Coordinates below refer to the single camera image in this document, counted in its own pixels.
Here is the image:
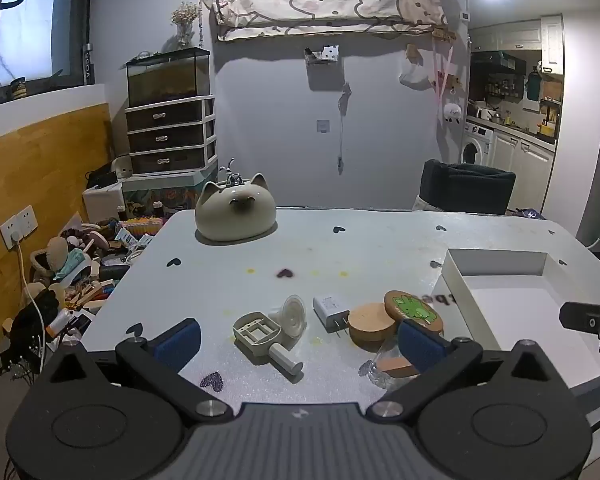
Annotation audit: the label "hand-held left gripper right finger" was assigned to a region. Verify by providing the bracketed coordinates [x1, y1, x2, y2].
[367, 320, 576, 418]

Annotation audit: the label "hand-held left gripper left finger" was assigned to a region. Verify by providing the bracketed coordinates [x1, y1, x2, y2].
[27, 319, 233, 422]

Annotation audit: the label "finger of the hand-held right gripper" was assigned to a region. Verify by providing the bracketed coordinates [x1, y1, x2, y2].
[560, 301, 600, 356]

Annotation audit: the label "clear plastic case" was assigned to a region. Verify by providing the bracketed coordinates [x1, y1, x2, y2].
[359, 345, 422, 392]

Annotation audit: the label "white shallow cardboard box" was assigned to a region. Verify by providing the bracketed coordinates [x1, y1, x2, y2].
[440, 248, 600, 392]

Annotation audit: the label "beige plastic handle piece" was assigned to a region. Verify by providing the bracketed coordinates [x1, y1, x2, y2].
[232, 312, 302, 376]

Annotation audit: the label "white suction cup knob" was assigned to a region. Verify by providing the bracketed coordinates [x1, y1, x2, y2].
[267, 295, 308, 339]

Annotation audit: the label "small brown block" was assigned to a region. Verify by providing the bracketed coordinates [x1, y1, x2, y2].
[380, 356, 418, 378]

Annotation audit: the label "round coaster with green print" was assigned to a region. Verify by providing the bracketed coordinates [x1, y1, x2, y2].
[384, 289, 445, 334]

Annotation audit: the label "round wooden lid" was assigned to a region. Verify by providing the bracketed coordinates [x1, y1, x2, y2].
[347, 302, 398, 352]

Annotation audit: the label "white plug charger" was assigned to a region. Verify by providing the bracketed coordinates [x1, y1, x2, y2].
[313, 295, 351, 334]

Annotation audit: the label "pile of floor clutter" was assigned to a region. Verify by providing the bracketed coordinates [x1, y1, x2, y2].
[30, 205, 162, 323]

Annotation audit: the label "cream cat-shaped ceramic pot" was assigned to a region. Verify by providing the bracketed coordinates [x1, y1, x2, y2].
[195, 173, 279, 242]

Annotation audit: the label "white storage box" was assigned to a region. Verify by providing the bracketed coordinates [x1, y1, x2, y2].
[82, 182, 127, 224]

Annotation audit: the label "small metal figurine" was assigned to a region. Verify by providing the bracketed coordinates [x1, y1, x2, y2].
[219, 157, 246, 187]

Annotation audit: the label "white washing machine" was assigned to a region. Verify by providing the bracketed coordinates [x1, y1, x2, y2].
[461, 121, 496, 167]

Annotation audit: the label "white drawer unit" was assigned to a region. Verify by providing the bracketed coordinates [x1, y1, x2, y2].
[124, 95, 218, 177]

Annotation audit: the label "glass fish tank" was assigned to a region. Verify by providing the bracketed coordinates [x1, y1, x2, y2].
[126, 48, 212, 109]

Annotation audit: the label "white kitchen cabinets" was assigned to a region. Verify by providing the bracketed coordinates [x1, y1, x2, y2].
[469, 14, 567, 211]

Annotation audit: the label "vase of dried flowers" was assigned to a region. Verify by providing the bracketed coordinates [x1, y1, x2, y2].
[171, 2, 202, 50]

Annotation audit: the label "window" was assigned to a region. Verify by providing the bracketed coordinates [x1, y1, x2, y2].
[0, 0, 95, 107]

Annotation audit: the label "black bag with cables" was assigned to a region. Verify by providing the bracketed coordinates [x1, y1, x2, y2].
[0, 289, 63, 378]

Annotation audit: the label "white power cable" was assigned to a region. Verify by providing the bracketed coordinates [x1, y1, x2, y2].
[12, 239, 47, 333]

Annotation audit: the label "white wall socket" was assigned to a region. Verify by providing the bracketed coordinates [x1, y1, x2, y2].
[0, 204, 35, 250]

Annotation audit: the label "hanging wall cable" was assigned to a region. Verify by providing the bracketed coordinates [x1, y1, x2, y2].
[336, 81, 354, 175]

